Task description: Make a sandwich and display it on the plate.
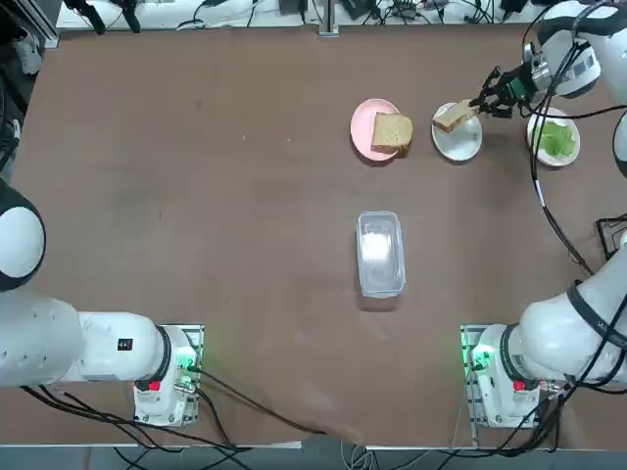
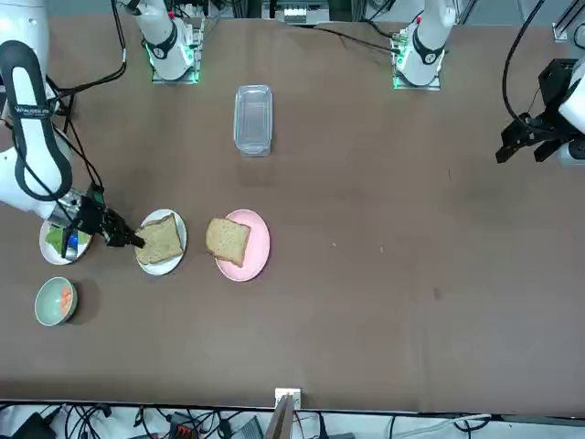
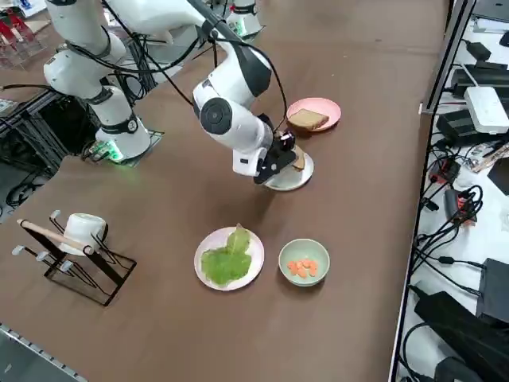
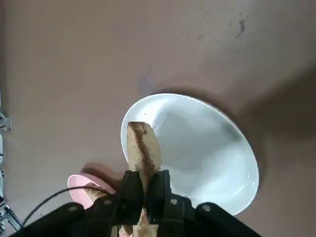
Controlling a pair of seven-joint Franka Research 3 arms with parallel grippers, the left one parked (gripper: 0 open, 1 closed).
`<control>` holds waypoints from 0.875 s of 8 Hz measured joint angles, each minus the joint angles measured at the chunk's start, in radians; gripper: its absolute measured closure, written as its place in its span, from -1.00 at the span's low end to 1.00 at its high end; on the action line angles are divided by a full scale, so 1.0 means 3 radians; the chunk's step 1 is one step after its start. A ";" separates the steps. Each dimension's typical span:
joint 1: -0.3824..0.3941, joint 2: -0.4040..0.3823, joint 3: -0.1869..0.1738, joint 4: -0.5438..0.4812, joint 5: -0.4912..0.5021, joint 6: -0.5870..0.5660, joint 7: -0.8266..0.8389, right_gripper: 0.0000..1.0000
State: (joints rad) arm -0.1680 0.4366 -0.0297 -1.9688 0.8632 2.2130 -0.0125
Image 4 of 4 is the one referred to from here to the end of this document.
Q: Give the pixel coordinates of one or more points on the brown bread slice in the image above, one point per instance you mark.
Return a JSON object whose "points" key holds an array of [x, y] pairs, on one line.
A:
{"points": [[142, 148], [96, 192]]}

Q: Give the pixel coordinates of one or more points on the white plate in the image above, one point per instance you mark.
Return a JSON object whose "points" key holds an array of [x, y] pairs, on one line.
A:
{"points": [[197, 148]]}

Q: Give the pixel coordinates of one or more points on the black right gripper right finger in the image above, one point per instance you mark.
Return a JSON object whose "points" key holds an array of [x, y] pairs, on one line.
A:
{"points": [[177, 217]]}

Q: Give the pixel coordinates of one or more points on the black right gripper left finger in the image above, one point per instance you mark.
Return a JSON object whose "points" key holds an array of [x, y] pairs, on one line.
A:
{"points": [[106, 214]]}

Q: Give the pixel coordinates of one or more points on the pink plate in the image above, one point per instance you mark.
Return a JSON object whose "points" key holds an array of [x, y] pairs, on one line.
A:
{"points": [[76, 187]]}

